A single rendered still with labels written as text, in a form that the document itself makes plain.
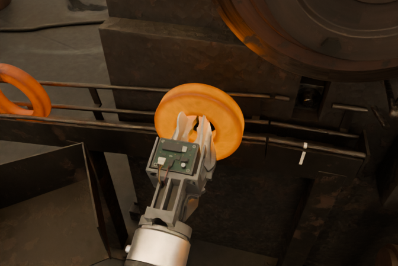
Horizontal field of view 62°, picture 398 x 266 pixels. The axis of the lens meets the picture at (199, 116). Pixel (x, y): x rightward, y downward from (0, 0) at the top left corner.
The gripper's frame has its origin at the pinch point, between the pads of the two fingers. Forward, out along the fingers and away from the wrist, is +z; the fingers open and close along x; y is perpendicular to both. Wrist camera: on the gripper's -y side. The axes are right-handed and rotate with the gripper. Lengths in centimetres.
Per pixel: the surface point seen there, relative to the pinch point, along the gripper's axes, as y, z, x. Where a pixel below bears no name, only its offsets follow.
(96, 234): -18.9, -19.1, 17.9
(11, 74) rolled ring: -10, 10, 49
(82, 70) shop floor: -109, 87, 106
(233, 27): 8.8, 12.6, -3.5
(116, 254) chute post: -82, -15, 34
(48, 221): -19.6, -18.5, 29.2
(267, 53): 4.9, 11.5, -9.6
